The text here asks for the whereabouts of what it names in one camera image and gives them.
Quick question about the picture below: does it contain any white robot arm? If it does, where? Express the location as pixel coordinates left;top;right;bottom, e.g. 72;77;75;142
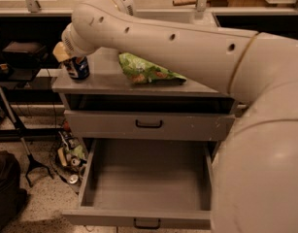
53;0;298;233

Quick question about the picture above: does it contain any black metal stand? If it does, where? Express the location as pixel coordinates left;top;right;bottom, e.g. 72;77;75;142
0;86;53;187

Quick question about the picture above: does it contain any open grey lower drawer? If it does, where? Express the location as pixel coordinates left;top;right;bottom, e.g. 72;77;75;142
63;139;213;230

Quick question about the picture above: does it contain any black bag on floor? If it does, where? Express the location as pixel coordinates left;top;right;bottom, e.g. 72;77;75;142
0;150;27;231

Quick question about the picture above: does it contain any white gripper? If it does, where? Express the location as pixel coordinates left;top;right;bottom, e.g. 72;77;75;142
52;23;97;62

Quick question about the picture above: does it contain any pile of cans and clutter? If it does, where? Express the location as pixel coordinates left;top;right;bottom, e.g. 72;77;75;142
57;120;87;185

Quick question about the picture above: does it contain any blue pepsi can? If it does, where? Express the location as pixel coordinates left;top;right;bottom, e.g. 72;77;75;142
63;57;90;81

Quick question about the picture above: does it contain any wooden stick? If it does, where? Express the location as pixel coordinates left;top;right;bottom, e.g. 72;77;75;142
172;0;197;6

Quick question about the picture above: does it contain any green chip bag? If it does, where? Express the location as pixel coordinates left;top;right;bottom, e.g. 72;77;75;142
118;52;186;84

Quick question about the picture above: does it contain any closed grey upper drawer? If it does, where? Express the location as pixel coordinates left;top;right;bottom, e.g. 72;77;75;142
65;110;235;142

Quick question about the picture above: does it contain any black box on shelf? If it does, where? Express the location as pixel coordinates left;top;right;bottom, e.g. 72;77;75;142
2;41;49;61

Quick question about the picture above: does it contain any grey drawer cabinet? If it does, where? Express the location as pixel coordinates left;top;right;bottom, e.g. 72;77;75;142
51;10;240;163

